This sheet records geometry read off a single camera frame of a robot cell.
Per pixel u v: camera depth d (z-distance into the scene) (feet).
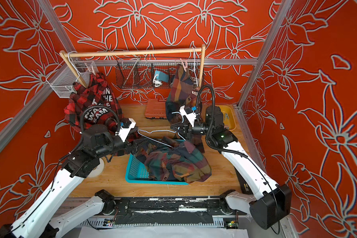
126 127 1.71
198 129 1.90
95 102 2.34
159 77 2.77
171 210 2.39
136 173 2.71
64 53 1.92
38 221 1.24
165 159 2.61
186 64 2.44
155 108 3.73
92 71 2.39
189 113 1.82
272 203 1.23
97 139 1.53
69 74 2.73
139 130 2.29
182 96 2.57
